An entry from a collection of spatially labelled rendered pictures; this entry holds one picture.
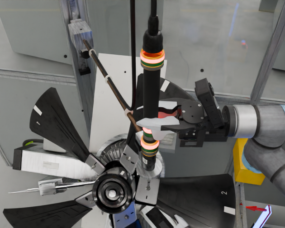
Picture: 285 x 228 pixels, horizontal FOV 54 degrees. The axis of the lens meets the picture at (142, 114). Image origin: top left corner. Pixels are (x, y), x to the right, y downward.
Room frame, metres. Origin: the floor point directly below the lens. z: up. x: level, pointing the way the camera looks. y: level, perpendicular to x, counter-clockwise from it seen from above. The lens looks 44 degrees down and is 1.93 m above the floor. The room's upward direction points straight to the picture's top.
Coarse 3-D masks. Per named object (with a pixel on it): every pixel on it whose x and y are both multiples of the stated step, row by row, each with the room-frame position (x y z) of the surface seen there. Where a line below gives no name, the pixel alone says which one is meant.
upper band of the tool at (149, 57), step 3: (141, 51) 0.44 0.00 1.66; (144, 51) 0.45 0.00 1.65; (162, 51) 0.45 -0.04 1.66; (141, 54) 0.43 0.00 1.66; (144, 54) 0.45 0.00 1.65; (159, 54) 0.45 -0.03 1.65; (162, 54) 0.43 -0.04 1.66; (144, 57) 0.42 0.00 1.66; (147, 57) 0.42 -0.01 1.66; (150, 57) 0.42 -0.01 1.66; (153, 57) 0.42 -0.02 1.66; (156, 57) 0.42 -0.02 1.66; (159, 57) 0.42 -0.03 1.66; (162, 60) 0.43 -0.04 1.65; (150, 63) 0.42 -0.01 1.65; (153, 63) 0.42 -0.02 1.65; (147, 66) 0.42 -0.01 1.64; (156, 66) 0.42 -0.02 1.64
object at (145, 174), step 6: (138, 132) 0.48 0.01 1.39; (138, 138) 0.46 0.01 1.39; (138, 144) 0.46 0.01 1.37; (138, 150) 0.45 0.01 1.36; (138, 156) 0.46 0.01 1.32; (138, 162) 0.45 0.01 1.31; (156, 162) 0.45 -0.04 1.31; (138, 168) 0.43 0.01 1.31; (156, 168) 0.43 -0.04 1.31; (138, 174) 0.42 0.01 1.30; (144, 174) 0.41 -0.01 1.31; (150, 174) 0.41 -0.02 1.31; (156, 174) 0.41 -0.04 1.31
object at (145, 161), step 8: (152, 24) 0.43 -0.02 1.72; (152, 32) 0.43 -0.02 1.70; (160, 32) 0.44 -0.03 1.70; (144, 40) 0.43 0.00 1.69; (152, 40) 0.42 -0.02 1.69; (160, 40) 0.43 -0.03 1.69; (144, 48) 0.43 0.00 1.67; (152, 48) 0.42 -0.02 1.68; (160, 48) 0.43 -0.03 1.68; (144, 160) 0.43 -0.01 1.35; (152, 160) 0.42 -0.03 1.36; (144, 168) 0.43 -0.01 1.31; (152, 168) 0.42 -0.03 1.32
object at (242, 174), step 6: (240, 138) 0.74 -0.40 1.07; (246, 138) 0.74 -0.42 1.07; (240, 144) 0.71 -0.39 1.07; (234, 150) 0.72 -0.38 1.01; (240, 150) 0.68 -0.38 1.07; (234, 156) 0.70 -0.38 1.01; (240, 156) 0.65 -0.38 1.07; (234, 162) 0.67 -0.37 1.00; (240, 162) 0.62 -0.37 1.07; (234, 168) 0.65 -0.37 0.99; (240, 168) 0.60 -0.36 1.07; (246, 168) 0.59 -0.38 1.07; (234, 174) 0.62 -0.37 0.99; (240, 174) 0.59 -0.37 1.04; (246, 174) 0.59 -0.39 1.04; (252, 174) 0.58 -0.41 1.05; (258, 174) 0.58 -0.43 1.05; (240, 180) 0.59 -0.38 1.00; (246, 180) 0.59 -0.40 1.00; (252, 180) 0.58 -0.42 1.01; (258, 180) 0.58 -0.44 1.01
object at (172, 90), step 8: (160, 80) 0.65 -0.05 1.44; (136, 88) 0.68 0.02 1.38; (160, 88) 0.63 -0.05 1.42; (168, 88) 0.61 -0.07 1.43; (176, 88) 0.60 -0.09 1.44; (136, 96) 0.66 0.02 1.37; (160, 96) 0.60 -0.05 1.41; (168, 96) 0.59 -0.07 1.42; (176, 96) 0.58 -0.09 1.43; (184, 96) 0.57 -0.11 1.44; (136, 104) 0.64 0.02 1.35; (136, 112) 0.62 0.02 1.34; (136, 120) 0.59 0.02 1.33; (128, 136) 0.57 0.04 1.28; (128, 144) 0.54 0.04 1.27; (136, 152) 0.50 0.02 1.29
